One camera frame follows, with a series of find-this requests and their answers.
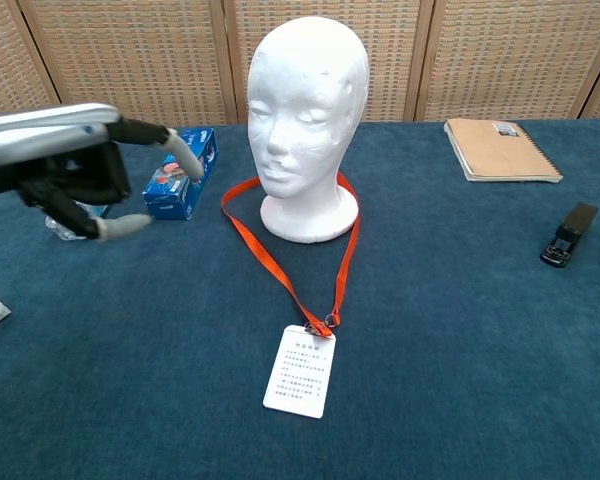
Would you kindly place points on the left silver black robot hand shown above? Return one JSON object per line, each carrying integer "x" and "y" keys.
{"x": 45, "y": 145}

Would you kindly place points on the white ID badge card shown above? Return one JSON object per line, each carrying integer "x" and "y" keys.
{"x": 300, "y": 375}

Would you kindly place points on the white foam mannequin head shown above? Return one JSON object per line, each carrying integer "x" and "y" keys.
{"x": 305, "y": 100}

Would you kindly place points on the clear plastic water bottle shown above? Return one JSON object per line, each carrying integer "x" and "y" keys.
{"x": 62, "y": 231}

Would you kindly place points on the blue cookie box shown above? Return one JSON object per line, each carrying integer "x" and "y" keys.
{"x": 172, "y": 200}

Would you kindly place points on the woven wicker folding screen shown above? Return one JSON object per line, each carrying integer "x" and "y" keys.
{"x": 155, "y": 60}

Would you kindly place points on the dark blue tablecloth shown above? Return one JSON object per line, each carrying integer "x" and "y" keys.
{"x": 130, "y": 375}

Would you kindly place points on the brown spiral notebook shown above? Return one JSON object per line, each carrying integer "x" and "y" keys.
{"x": 500, "y": 150}

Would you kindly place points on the black stapler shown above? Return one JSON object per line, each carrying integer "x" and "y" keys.
{"x": 572, "y": 227}

